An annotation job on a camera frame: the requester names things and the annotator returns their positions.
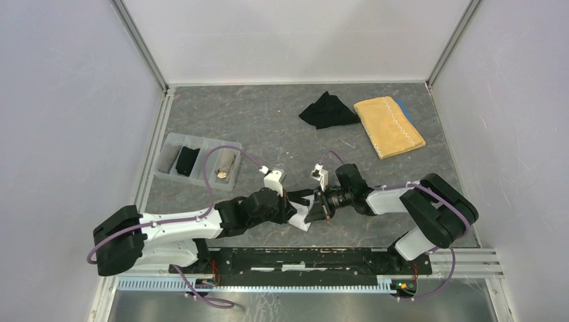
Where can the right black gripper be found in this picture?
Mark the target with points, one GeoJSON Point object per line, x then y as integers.
{"type": "Point", "coordinates": [321, 209]}

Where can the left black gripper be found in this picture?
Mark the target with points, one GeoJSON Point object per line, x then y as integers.
{"type": "Point", "coordinates": [286, 210]}

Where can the white underwear black waistband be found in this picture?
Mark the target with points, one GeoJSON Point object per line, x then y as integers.
{"type": "Point", "coordinates": [296, 207]}

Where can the black underwear beige waistband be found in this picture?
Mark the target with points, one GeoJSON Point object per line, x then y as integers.
{"type": "Point", "coordinates": [186, 160]}

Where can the clear plastic organizer box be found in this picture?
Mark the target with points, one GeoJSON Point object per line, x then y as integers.
{"type": "Point", "coordinates": [206, 164]}

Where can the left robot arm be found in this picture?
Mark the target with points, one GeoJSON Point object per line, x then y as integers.
{"type": "Point", "coordinates": [129, 238]}

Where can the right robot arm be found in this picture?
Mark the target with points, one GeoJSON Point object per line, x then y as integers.
{"type": "Point", "coordinates": [440, 213]}

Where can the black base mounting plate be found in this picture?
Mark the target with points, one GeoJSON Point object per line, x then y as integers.
{"type": "Point", "coordinates": [306, 266]}

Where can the beige rolled cloth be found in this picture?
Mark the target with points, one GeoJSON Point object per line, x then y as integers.
{"type": "Point", "coordinates": [225, 164]}

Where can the grey striped rolled cloth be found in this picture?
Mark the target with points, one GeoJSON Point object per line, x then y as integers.
{"type": "Point", "coordinates": [167, 157]}

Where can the folded yellow towel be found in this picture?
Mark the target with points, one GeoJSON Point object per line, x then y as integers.
{"type": "Point", "coordinates": [389, 130]}

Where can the blue cloth under towel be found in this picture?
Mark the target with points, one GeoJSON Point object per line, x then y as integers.
{"type": "Point", "coordinates": [404, 110]}

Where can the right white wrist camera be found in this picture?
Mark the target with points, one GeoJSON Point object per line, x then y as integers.
{"type": "Point", "coordinates": [321, 176]}

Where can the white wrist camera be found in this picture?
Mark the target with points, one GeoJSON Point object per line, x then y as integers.
{"type": "Point", "coordinates": [273, 179]}
{"type": "Point", "coordinates": [321, 176]}

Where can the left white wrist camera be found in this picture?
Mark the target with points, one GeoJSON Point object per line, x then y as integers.
{"type": "Point", "coordinates": [273, 179]}

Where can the aluminium frame rail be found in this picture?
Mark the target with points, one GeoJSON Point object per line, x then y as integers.
{"type": "Point", "coordinates": [462, 263]}

